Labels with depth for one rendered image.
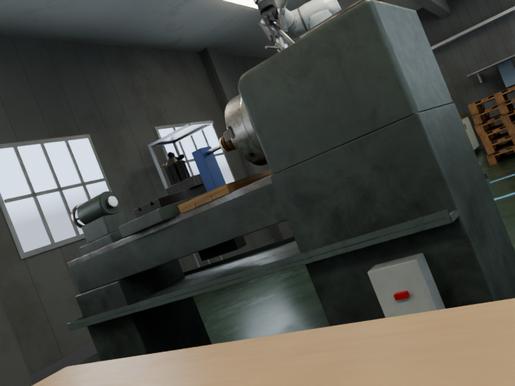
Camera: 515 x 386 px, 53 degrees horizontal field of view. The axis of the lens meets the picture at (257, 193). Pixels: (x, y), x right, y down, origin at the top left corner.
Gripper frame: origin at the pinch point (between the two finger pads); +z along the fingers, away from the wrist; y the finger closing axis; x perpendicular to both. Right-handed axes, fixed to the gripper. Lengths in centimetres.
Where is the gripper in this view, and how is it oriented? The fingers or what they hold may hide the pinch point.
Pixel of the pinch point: (283, 45)
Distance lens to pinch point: 227.1
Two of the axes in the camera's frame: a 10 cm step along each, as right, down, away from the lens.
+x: -5.5, 2.1, -8.1
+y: -7.5, 3.1, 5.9
